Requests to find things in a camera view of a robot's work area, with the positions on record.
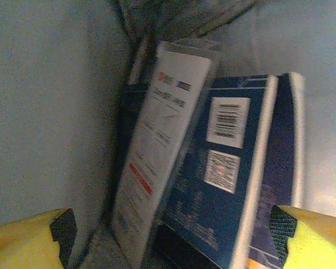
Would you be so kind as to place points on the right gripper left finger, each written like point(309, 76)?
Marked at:
point(19, 243)

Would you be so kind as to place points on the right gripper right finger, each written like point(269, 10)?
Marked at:
point(319, 241)

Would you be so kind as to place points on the blue book with barcode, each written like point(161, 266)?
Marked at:
point(212, 196)

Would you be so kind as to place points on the white packaged stationery set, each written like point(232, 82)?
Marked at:
point(162, 126)

